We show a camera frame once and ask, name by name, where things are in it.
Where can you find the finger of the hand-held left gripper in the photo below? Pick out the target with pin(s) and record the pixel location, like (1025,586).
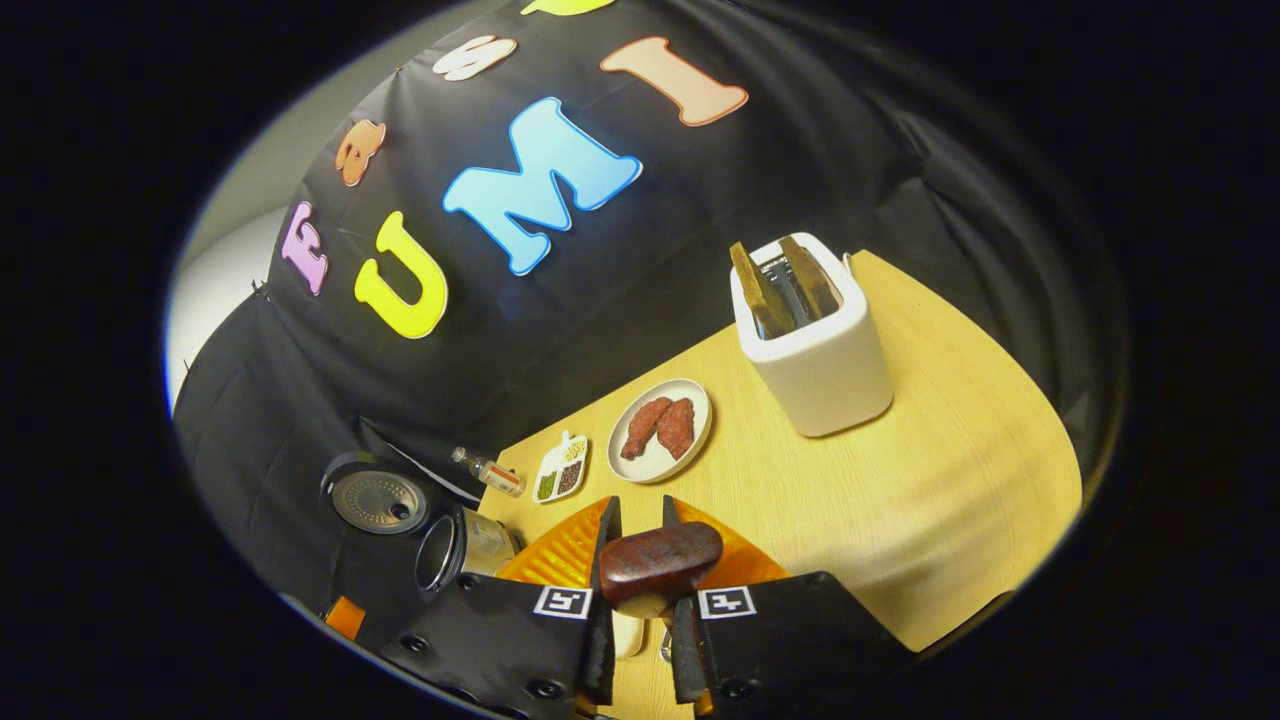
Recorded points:
(345,618)

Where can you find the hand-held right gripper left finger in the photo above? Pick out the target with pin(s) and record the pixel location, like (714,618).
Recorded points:
(510,640)

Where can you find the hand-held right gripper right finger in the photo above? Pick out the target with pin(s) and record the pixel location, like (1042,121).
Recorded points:
(780,640)

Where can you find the black rice cooker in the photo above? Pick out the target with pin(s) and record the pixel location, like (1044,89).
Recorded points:
(380,500)

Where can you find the brown wooden spoon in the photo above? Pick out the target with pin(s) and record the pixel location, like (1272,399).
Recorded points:
(660,565)

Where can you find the small glass bottle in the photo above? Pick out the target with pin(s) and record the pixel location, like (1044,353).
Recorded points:
(495,475)

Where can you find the white divided bean dish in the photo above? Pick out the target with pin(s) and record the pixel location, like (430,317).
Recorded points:
(560,470)

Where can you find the white round plate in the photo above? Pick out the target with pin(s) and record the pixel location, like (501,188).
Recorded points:
(655,470)

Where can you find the red meat piece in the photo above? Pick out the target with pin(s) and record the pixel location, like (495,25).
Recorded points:
(645,428)
(678,428)

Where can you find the white toaster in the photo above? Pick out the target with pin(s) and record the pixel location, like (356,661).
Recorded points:
(820,380)

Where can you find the brown toast slice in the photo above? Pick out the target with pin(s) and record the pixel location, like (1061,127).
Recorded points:
(760,295)
(812,280)

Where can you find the black backdrop cloth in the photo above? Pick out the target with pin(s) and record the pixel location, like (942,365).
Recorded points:
(850,150)

